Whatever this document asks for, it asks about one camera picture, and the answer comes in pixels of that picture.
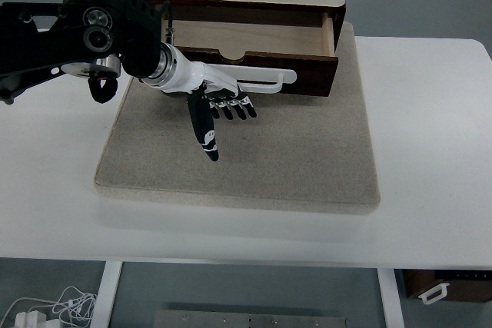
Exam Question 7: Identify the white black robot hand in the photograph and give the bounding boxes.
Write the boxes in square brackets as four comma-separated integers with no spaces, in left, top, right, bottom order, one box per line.
[161,45,258,163]

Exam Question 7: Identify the dark wood drawer white handle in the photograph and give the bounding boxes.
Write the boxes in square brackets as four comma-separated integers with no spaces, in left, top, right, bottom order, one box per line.
[165,12,340,98]

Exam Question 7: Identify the grey beige cushion mat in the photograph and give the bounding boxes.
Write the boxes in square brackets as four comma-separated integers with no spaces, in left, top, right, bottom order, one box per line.
[94,20,381,217]

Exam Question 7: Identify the white table leg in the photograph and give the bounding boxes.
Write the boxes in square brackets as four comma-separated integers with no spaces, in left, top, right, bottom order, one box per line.
[91,261,124,328]
[376,268,405,328]

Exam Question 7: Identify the white power adapter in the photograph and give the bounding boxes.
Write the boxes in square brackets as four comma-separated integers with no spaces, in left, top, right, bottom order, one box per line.
[14,309,49,328]

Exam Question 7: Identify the black desk control panel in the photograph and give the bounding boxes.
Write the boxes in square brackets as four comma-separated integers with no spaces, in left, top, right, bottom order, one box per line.
[434,269,492,280]

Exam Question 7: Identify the white cable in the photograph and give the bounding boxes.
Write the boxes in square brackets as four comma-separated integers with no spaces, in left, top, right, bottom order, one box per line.
[0,286,98,328]

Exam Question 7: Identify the brown box white handle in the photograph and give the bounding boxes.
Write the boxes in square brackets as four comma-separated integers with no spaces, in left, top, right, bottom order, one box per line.
[403,269,492,305]

